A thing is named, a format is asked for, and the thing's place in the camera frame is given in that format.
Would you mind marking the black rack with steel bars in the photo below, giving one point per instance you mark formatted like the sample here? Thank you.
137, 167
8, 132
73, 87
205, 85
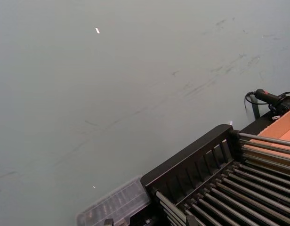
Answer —
182, 164

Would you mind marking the clear plastic case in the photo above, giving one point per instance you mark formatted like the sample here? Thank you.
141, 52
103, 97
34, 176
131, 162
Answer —
121, 200

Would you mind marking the shallow brown cardboard tray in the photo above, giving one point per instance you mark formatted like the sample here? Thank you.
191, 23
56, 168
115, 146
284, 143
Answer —
284, 127

